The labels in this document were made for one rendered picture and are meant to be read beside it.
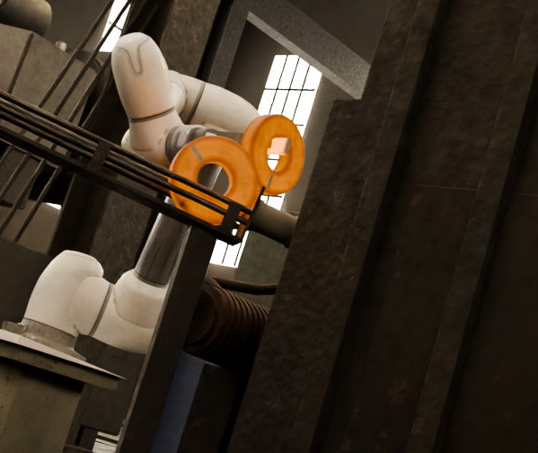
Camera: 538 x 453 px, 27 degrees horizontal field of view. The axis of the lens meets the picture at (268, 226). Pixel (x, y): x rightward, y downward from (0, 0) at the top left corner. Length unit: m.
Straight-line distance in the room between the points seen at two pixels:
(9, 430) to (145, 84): 1.06
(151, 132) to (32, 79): 5.31
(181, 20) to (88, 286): 2.61
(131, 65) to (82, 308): 0.91
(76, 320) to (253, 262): 3.12
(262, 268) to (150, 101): 3.75
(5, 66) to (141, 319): 4.77
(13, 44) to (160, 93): 5.40
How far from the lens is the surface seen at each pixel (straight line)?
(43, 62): 7.68
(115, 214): 5.21
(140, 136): 2.36
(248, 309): 2.00
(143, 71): 2.32
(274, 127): 2.16
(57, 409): 3.04
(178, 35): 5.43
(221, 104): 2.90
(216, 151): 1.98
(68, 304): 3.03
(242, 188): 1.98
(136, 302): 3.03
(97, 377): 3.02
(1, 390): 3.02
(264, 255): 6.04
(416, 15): 1.83
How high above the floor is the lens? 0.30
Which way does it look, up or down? 10 degrees up
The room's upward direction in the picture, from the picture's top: 17 degrees clockwise
